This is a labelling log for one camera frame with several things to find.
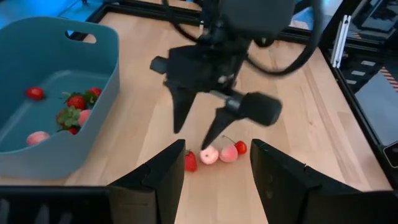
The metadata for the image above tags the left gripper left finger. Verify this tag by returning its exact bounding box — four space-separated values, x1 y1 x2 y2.
107 139 187 224

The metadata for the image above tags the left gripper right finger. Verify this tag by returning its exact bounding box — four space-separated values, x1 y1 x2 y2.
250 138 358 224

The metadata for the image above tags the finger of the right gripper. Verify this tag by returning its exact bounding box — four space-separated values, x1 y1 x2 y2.
169 82 198 135
200 107 238 151

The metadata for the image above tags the red toy cherry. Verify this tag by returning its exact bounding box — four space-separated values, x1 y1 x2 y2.
25 86 45 101
221 134 248 156

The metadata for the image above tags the pale pink toy peach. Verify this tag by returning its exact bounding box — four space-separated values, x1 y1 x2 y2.
199 145 220 166

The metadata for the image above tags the leafy red toy strawberry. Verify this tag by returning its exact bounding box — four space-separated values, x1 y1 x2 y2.
55 106 82 129

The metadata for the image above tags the teal plastic bin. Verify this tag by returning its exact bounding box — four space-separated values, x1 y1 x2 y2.
0 16 121 180

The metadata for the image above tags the silver aluminium bracket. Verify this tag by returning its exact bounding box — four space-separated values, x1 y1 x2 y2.
330 14 352 69

